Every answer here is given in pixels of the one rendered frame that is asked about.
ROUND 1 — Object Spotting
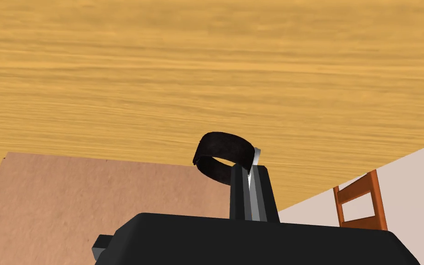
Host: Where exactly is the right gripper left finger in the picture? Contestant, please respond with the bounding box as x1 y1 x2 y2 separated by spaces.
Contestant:
229 163 253 221

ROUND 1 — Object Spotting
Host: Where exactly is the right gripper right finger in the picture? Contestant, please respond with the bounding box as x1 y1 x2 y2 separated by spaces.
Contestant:
250 165 281 224

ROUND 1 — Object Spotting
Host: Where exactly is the black ring band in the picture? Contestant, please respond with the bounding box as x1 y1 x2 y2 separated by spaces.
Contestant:
192 131 262 186

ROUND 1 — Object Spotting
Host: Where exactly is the orange wooden chair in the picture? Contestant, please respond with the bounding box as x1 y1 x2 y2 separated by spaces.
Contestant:
332 169 389 232

